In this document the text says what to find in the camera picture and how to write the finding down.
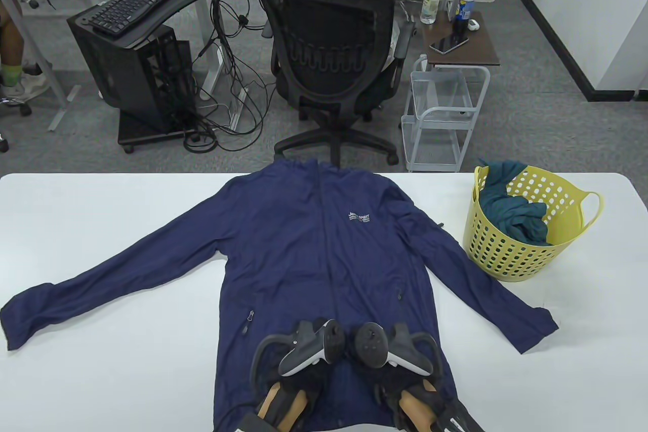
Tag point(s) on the person's right hand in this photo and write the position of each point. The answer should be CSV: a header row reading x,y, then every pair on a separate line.
x,y
385,376

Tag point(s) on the person's left hand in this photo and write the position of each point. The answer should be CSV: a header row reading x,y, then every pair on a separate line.
x,y
314,376

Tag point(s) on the navy blue clothes jacket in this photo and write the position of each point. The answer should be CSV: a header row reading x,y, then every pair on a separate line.
x,y
314,249

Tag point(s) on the teal zipper clothes jacket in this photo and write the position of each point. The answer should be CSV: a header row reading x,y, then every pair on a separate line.
x,y
511,209

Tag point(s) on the person's right forearm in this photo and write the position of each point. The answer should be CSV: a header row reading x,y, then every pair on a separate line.
x,y
417,409

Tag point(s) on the person's left forearm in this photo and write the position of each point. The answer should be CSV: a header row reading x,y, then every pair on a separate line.
x,y
283,406

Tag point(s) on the grey left hand controller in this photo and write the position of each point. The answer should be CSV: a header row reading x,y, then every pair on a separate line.
x,y
311,346

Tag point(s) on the grey hand controller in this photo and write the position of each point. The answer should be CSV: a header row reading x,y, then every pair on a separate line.
x,y
372,346
311,346

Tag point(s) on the grey right hand controller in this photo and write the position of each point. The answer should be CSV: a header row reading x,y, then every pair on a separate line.
x,y
372,346

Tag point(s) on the yellow perforated plastic basket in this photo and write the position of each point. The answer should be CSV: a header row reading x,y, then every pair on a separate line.
x,y
511,260

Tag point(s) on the black mesh office chair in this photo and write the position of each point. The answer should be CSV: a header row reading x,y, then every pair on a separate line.
x,y
329,97

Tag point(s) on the black rolling computer platform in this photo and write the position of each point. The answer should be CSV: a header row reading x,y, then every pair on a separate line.
x,y
136,130

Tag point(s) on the black smartphone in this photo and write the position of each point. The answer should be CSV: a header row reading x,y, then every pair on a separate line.
x,y
448,44

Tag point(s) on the brown side table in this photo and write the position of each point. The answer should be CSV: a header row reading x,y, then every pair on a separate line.
x,y
481,44

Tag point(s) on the black computer tower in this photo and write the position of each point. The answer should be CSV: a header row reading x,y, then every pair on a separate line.
x,y
111,67

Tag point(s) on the blue cap soda bottle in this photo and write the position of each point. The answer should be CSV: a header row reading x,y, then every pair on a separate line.
x,y
463,9

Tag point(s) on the chrome chair base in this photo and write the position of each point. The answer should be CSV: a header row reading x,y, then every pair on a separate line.
x,y
20,109

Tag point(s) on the black keyboard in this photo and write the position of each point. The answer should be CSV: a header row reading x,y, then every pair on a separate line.
x,y
134,4

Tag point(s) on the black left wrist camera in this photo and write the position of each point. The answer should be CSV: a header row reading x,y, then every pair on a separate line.
x,y
253,424

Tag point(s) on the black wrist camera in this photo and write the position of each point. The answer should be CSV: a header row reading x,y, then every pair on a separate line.
x,y
253,424
458,419

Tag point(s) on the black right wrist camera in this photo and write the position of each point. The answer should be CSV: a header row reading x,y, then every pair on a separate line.
x,y
458,419

